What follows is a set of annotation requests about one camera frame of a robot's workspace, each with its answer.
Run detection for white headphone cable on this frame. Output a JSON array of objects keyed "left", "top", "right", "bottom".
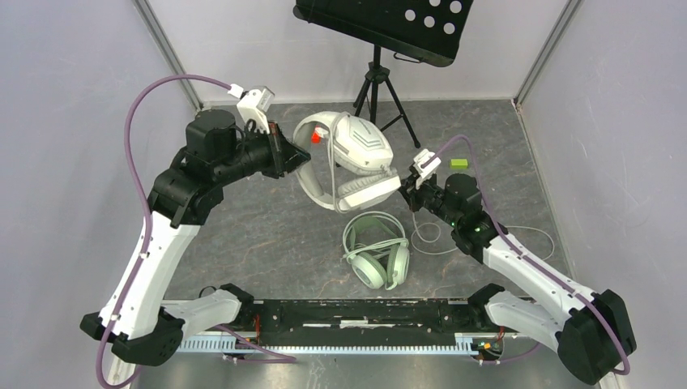
[{"left": 326, "top": 113, "right": 399, "bottom": 214}]

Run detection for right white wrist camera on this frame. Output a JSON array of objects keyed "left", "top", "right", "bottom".
[{"left": 409, "top": 148, "right": 441, "bottom": 189}]

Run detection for green headphones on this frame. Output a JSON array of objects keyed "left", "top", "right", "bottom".
[{"left": 342, "top": 211, "right": 410, "bottom": 290}]

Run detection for black music stand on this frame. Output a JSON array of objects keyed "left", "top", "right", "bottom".
[{"left": 292, "top": 0, "right": 474, "bottom": 148}]

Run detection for green headphone cable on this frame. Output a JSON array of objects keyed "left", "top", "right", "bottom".
[{"left": 343, "top": 211, "right": 556, "bottom": 268}]

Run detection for white grey headphones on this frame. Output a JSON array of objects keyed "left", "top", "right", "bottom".
[{"left": 293, "top": 111, "right": 401, "bottom": 213}]

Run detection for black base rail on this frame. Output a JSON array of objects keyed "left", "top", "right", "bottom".
[{"left": 216, "top": 298, "right": 510, "bottom": 348}]

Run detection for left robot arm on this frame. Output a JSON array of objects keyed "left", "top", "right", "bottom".
[{"left": 80, "top": 109, "right": 310, "bottom": 366}]

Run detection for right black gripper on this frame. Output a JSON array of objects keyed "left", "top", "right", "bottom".
[{"left": 395, "top": 169, "right": 460, "bottom": 228}]

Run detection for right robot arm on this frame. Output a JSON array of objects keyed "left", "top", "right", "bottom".
[{"left": 399, "top": 172, "right": 637, "bottom": 385}]

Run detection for green small block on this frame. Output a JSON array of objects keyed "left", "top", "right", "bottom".
[{"left": 450, "top": 158, "right": 469, "bottom": 170}]

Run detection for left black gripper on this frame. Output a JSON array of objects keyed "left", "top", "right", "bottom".
[{"left": 214, "top": 119, "right": 311, "bottom": 186}]

